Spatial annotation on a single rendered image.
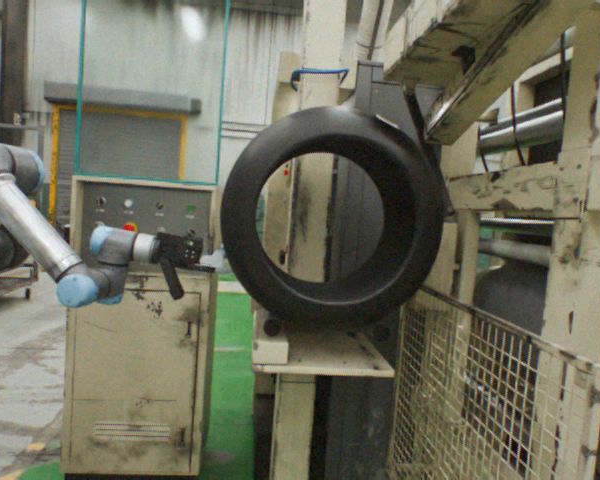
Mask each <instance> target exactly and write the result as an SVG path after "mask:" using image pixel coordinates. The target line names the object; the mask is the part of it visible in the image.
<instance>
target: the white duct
mask: <svg viewBox="0 0 600 480"><path fill-rule="evenodd" d="M392 2H393V0H384V5H383V9H382V13H381V18H380V22H379V26H378V31H377V35H376V40H375V41H376V44H375V48H374V53H373V57H372V61H379V60H380V55H381V51H382V48H383V46H384V39H385V38H384V35H385V31H386V27H387V23H388V18H389V14H390V10H391V6H392ZM378 5H379V0H364V2H363V7H362V12H361V17H360V23H359V27H358V32H357V37H356V39H355V47H354V52H353V59H357V60H359V59H361V60H367V59H368V54H369V50H370V49H369V48H370V45H371V44H370V41H371V36H372V32H373V27H374V23H375V18H376V14H377V9H378Z"/></svg>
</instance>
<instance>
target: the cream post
mask: <svg viewBox="0 0 600 480"><path fill-rule="evenodd" d="M345 8H346V0H304V6H303V19H302V33H301V47H300V60H299V67H298V69H305V70H339V69H341V58H342V46H343V33H344V20H345ZM339 83H340V73H339V74H303V73H300V79H299V82H298V87H297V88H296V89H297V101H296V108H297V105H298V111H300V110H303V109H307V108H312V107H319V106H339V102H338V96H339ZM333 159H334V154H329V153H310V154H305V155H301V156H298V157H296V158H294V160H293V159H292V169H291V183H290V192H292V193H291V207H290V214H288V224H287V237H286V245H287V254H285V264H284V272H286V273H287V274H289V275H291V276H293V277H296V278H298V279H301V280H305V281H311V282H324V273H325V260H326V247H327V235H328V222H329V209H330V197H331V184H332V172H333ZM275 381H276V387H275V400H274V414H273V427H272V441H271V455H270V469H269V480H308V474H309V462H310V449H311V436H312V424H313V411H314V399H315V386H316V374H303V373H276V380H275Z"/></svg>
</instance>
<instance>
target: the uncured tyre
mask: <svg viewBox="0 0 600 480"><path fill-rule="evenodd" d="M310 153H329V154H334V155H339V156H342V157H345V158H347V159H349V160H351V161H353V162H354V163H356V164H357V165H359V166H360V167H361V168H362V169H363V170H365V171H366V173H367V174H368V175H369V176H370V177H371V178H372V180H373V181H374V183H375V184H376V186H377V188H378V190H379V193H380V195H381V198H382V202H383V207H384V227H383V232H382V236H381V239H380V242H379V244H378V246H377V248H376V250H375V251H374V253H373V254H372V256H371V257H370V258H369V260H368V261H367V262H366V263H365V264H364V265H363V266H362V267H360V268H359V269H358V270H356V271H355V272H353V273H352V274H350V275H348V276H346V277H343V278H340V279H337V280H333V281H327V282H311V281H305V280H301V279H298V278H296V277H293V276H291V275H289V274H287V273H286V272H284V271H283V270H281V269H280V268H279V267H278V266H276V265H275V264H274V263H273V262H272V261H271V259H270V258H269V257H268V256H267V254H266V253H265V251H264V249H263V247H262V245H261V243H260V241H259V238H258V234H257V230H256V222H255V215H256V206H257V201H258V198H259V195H260V192H261V190H262V188H263V186H264V184H265V183H266V181H267V180H268V179H269V177H270V176H271V175H272V174H273V173H274V172H275V171H276V170H277V169H278V168H279V167H280V166H282V165H283V164H284V163H286V162H288V161H289V160H291V159H293V158H296V157H298V156H301V155H305V154H310ZM443 228H444V207H443V199H442V194H441V190H440V186H439V183H438V180H437V177H436V175H435V172H434V170H433V168H432V166H431V164H430V162H429V161H428V159H427V157H426V156H425V154H424V153H423V151H422V150H421V149H420V148H419V146H418V145H417V144H416V143H415V142H414V141H413V140H412V139H411V138H410V137H409V136H408V135H407V134H406V133H405V132H404V131H402V130H401V129H400V128H399V129H398V128H396V127H394V126H392V125H391V124H389V123H387V122H385V121H383V120H381V119H380V118H378V117H377V115H375V114H373V113H370V112H367V111H364V110H360V109H356V108H351V107H344V106H319V107H312V108H307V109H303V110H300V111H297V112H294V113H291V114H289V115H286V116H284V117H282V118H280V119H278V120H276V121H275V122H273V123H271V124H270V126H269V127H268V128H266V129H265V130H264V131H262V132H261V133H260V134H259V135H258V134H257V135H256V136H255V137H254V138H253V139H252V140H251V141H250V142H249V143H248V144H247V145H246V147H245V148H244V149H243V150H242V152H241V153H240V155H239V156H238V158H237V159H236V161H235V163H234V164H233V166H232V168H231V170H230V172H229V175H228V177H227V180H226V183H225V186H224V189H223V193H222V198H221V204H220V234H221V240H222V245H223V249H224V252H225V255H226V258H227V261H228V263H229V265H230V268H231V270H232V272H233V273H234V275H235V277H236V279H237V280H238V282H239V283H240V285H241V286H242V287H243V289H244V290H245V291H246V292H247V293H248V294H249V296H250V297H251V298H252V299H253V300H254V301H256V302H257V303H258V304H259V305H260V306H261V307H263V308H264V309H265V310H267V311H268V312H270V313H271V314H273V315H274V316H276V317H278V318H280V319H282V320H284V321H286V322H289V323H291V324H294V325H297V326H301V327H304V328H309V329H315V330H347V329H353V328H358V327H362V326H365V325H368V324H371V323H373V322H376V321H378V320H380V319H382V318H384V317H386V316H388V315H389V314H391V313H393V312H394V311H396V310H397V309H398V308H400V307H401V306H402V305H404V304H405V303H406V302H407V301H408V300H409V299H410V298H411V297H412V296H413V295H414V294H415V293H416V292H417V291H418V289H419V288H420V287H421V285H422V284H423V283H424V281H425V280H426V278H427V277H428V275H429V273H430V271H431V269H432V267H433V265H434V263H435V261H436V258H437V255H438V253H439V249H440V246H441V241H442V236H443Z"/></svg>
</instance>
